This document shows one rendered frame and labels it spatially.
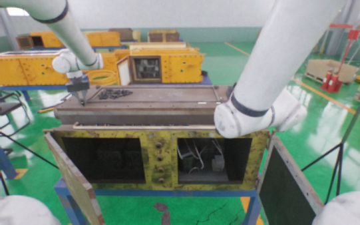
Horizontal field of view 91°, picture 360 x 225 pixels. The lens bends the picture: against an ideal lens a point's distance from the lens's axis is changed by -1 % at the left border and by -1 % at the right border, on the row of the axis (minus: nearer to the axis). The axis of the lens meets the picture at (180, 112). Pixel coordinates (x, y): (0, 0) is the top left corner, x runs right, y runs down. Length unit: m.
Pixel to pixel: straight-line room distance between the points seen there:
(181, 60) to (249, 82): 3.43
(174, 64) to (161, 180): 2.73
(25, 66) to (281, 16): 4.81
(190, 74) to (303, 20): 3.57
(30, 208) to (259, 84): 0.40
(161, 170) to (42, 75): 3.81
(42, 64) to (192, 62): 3.04
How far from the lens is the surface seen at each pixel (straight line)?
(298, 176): 1.07
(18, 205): 0.34
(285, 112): 0.52
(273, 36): 0.34
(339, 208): 0.33
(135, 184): 1.58
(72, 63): 1.14
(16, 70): 4.96
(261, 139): 1.34
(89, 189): 0.96
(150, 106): 1.22
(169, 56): 3.76
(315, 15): 0.32
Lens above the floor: 1.89
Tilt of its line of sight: 28 degrees down
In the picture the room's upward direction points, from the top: 1 degrees counter-clockwise
